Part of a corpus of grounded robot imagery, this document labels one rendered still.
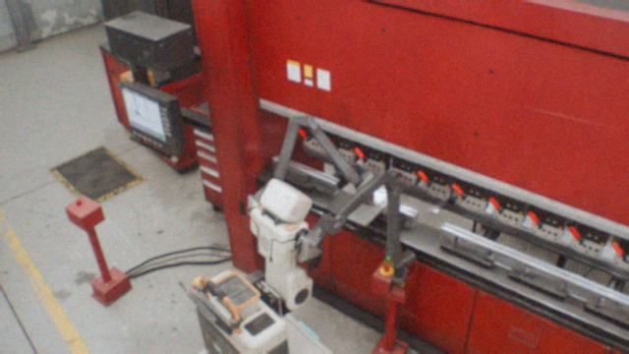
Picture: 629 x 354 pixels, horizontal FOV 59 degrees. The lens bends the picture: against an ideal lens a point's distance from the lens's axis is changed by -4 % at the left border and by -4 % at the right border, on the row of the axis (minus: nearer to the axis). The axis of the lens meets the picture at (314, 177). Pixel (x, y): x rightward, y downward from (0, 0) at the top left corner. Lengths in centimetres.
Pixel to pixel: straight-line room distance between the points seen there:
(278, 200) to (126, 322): 184
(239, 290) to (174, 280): 151
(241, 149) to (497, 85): 167
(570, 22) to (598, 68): 22
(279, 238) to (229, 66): 109
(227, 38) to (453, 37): 127
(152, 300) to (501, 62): 291
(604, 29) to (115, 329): 344
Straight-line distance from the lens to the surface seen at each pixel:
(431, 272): 331
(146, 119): 353
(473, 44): 267
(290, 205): 277
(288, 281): 306
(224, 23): 326
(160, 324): 418
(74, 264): 487
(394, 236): 299
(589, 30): 246
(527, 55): 259
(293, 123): 306
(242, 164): 368
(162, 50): 320
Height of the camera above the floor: 304
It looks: 35 degrees down
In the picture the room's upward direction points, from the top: 2 degrees counter-clockwise
